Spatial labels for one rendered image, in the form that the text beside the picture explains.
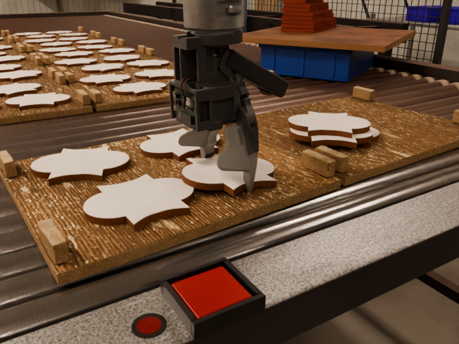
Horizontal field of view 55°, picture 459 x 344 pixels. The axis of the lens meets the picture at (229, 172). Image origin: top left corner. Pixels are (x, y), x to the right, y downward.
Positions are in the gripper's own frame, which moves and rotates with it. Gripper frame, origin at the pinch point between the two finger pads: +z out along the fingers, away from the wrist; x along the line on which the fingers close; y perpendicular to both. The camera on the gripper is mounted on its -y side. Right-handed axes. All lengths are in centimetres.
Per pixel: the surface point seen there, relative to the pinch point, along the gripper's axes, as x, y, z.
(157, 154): -13.4, 5.1, 0.5
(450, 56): -178, -367, 46
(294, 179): 5.6, -7.6, 1.2
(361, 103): -19, -51, 2
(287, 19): -75, -77, -11
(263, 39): -65, -58, -7
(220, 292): 20.3, 14.9, 1.2
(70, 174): -12.4, 19.5, -0.2
